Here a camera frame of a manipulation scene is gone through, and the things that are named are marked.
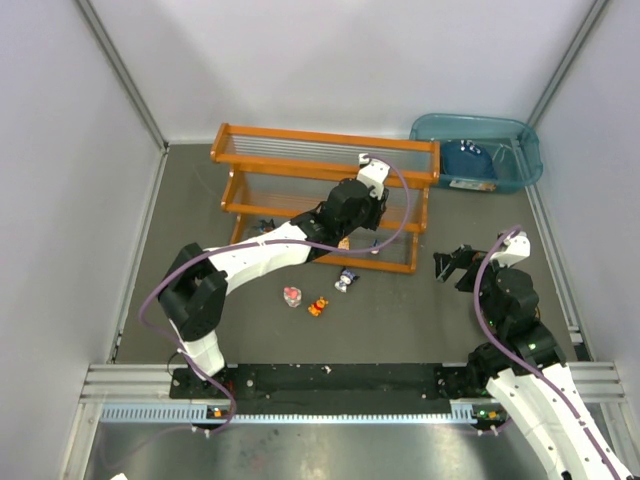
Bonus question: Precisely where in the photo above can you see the orange rabbit toy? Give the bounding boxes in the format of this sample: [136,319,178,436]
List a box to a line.
[338,237,350,250]

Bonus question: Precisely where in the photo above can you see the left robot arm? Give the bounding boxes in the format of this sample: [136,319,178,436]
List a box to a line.
[157,175,388,379]

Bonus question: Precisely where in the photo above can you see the aluminium frame rail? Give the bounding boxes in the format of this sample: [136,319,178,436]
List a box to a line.
[79,364,230,407]

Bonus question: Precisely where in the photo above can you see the teal plastic bin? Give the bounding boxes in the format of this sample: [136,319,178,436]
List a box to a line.
[409,113,543,194]

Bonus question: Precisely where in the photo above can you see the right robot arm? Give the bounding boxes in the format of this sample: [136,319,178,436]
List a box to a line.
[434,236,634,479]

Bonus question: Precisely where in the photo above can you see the grey slotted cable duct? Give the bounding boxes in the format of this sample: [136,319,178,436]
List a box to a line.
[99,401,478,425]

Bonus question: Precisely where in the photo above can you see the black white Kuromi toy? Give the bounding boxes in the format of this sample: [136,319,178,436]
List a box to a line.
[334,267,360,293]

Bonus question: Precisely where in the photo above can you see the blue donkey toy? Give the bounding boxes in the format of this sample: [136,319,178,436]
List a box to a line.
[370,239,381,255]

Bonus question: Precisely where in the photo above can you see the black and yellow toy figure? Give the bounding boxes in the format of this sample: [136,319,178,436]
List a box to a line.
[251,219,276,235]

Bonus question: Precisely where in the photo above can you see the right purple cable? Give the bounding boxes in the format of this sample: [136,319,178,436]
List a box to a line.
[472,225,624,480]

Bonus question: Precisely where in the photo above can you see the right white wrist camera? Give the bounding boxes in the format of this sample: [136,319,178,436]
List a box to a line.
[491,232,531,268]

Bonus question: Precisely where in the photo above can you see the orange wooden shelf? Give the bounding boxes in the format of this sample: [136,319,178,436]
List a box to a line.
[210,123,441,274]

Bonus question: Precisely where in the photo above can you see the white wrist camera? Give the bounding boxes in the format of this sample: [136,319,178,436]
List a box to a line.
[491,232,531,268]
[356,153,390,200]

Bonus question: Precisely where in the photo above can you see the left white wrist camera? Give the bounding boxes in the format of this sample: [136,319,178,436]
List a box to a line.
[356,153,390,200]

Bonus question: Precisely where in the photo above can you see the pink heart flower toy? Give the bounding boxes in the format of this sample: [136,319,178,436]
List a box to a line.
[283,286,302,308]

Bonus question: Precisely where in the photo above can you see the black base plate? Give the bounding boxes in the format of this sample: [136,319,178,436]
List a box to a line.
[168,362,496,416]

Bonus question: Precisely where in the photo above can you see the yellow bear toy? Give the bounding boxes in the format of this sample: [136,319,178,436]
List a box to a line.
[307,297,329,317]

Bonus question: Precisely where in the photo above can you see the dark blue cap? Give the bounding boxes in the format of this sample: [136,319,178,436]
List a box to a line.
[440,139,497,179]

